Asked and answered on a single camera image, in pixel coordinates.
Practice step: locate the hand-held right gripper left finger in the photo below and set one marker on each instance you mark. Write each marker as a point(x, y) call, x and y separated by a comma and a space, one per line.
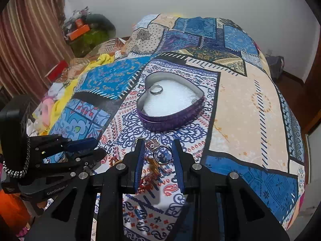
point(139, 160)

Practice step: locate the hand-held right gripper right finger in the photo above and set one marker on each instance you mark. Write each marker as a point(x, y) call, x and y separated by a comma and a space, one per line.
point(179, 167)

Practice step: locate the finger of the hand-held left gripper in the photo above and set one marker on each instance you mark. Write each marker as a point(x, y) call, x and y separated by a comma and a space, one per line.
point(82, 143)
point(82, 159)

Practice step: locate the purple heart-shaped tin box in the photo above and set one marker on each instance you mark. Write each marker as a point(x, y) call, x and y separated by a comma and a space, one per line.
point(170, 124)

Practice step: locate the pink plush item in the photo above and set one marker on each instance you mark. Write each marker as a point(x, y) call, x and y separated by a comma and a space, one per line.
point(47, 110)

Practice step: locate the red white box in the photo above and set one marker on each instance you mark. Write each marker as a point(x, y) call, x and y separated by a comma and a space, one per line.
point(56, 71)

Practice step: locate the orange garment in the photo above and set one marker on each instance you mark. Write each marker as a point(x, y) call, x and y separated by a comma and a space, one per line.
point(11, 210)

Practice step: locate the yellow cloth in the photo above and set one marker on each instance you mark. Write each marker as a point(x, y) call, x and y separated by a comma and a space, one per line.
point(105, 59)

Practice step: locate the patchwork printed blanket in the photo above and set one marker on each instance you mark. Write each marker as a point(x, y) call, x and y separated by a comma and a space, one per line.
point(238, 100)

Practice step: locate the striped brown curtain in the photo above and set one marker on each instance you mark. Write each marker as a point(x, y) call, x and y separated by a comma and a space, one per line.
point(25, 30)

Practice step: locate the striped orange brown cloth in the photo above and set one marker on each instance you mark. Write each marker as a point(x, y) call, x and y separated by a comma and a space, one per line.
point(110, 45)

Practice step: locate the green cloth covered table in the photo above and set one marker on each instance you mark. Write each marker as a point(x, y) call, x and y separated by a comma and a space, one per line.
point(87, 41)

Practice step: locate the flat orange box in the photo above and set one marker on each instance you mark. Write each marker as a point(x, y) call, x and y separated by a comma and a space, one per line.
point(80, 31)

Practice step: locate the small red orange box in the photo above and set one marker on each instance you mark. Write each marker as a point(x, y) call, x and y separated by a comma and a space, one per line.
point(79, 23)

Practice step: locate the dark bag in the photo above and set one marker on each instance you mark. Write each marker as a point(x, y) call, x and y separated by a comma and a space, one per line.
point(274, 65)

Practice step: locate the wooden wardrobe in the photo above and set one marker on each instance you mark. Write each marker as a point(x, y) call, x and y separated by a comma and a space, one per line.
point(312, 100)

